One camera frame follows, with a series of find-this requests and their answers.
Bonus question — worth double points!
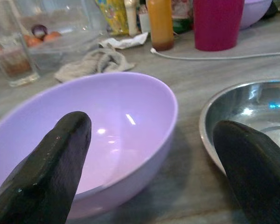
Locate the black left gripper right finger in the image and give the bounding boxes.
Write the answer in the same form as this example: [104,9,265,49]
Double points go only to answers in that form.
[212,120,280,224]

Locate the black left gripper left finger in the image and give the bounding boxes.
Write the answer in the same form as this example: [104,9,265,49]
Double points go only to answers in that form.
[0,111,92,224]

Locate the shallow stainless steel plate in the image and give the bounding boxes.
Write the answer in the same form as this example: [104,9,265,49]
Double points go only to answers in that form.
[199,79,280,175]

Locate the purple plastic bowl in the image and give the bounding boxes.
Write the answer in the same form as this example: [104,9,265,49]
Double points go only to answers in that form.
[0,71,179,220]
[240,0,273,30]

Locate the clear glass tumbler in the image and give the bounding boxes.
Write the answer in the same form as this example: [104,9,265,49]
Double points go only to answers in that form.
[0,0,41,87]

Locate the grey crumpled cloth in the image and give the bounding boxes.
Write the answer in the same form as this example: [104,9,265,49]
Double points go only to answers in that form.
[54,46,136,83]

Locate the clear glass container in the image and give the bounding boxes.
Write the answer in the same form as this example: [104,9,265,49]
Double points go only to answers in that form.
[14,0,108,70]

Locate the orange-brown round produce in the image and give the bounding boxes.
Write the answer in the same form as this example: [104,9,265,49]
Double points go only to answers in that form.
[43,31,62,42]
[23,35,43,47]

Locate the halved red onion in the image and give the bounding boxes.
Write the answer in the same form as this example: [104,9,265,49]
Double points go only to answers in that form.
[31,24,49,39]

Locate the white crumpled paper napkin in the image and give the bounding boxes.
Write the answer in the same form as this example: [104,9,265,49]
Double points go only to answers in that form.
[99,32,149,50]

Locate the magenta plastic cup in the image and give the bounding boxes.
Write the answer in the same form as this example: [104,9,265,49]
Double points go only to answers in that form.
[193,0,245,52]

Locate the yellow printed packet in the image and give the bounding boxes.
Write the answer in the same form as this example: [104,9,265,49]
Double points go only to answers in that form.
[95,0,129,35]

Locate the green glass bottle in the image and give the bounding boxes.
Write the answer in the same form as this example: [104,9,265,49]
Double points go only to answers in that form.
[172,0,194,33]

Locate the white slim bottle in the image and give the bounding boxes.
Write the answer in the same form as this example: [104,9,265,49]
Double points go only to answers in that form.
[124,0,140,36]

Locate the small white jar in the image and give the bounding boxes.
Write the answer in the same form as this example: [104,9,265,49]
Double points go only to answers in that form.
[139,13,151,33]

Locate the orange sauce bottle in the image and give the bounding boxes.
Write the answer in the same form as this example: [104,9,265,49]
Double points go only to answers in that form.
[146,0,175,51]

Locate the white charging cable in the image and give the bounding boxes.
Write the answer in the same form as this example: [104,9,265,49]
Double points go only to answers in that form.
[150,47,280,61]

